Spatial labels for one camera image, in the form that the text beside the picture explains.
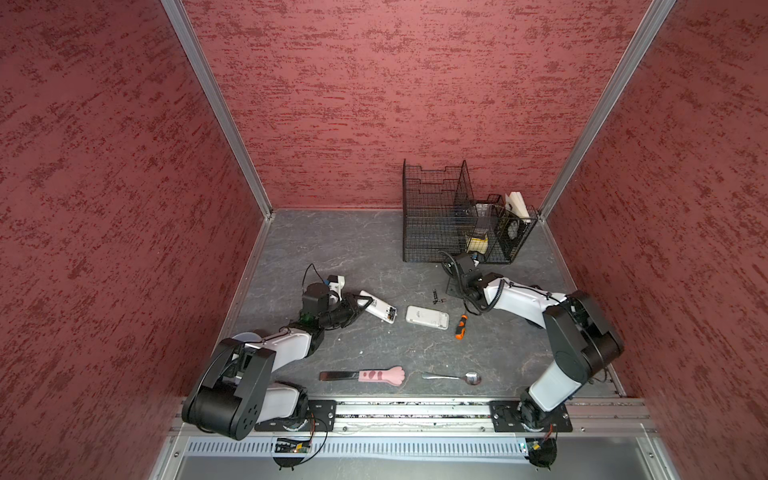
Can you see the white papers in basket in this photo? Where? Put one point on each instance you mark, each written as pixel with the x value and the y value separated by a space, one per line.
pixel 514 203

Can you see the grey white remote control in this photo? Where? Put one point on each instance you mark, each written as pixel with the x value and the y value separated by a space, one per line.
pixel 427 318

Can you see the black wire basket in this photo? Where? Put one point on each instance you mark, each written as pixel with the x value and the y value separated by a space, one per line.
pixel 440 211

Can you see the orange black screwdriver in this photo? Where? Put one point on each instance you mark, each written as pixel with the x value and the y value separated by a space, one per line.
pixel 460 330

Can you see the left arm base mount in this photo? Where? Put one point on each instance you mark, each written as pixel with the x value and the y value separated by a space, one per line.
pixel 320 414

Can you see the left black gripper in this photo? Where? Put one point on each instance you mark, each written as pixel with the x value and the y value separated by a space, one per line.
pixel 352 306

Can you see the grey bowl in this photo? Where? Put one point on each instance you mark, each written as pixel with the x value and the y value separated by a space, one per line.
pixel 247 337

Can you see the yellow sponge in basket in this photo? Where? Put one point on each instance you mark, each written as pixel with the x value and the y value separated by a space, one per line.
pixel 477 244

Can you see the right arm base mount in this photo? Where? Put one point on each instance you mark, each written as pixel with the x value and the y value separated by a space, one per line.
pixel 514 416

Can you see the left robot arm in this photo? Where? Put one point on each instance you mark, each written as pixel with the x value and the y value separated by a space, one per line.
pixel 236 392

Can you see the pink cat paw knife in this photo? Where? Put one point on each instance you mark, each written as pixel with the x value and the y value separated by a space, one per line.
pixel 394 376

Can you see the metal spoon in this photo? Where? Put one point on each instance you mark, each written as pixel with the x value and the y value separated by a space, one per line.
pixel 471 378

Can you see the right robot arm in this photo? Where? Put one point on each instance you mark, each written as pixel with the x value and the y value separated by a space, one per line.
pixel 582 341

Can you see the aluminium front rail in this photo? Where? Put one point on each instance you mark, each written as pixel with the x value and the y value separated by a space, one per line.
pixel 468 416

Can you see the white air conditioner remote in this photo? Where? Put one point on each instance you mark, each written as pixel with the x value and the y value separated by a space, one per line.
pixel 381 309

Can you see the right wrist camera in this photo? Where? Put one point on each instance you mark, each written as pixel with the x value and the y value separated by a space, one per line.
pixel 464 263

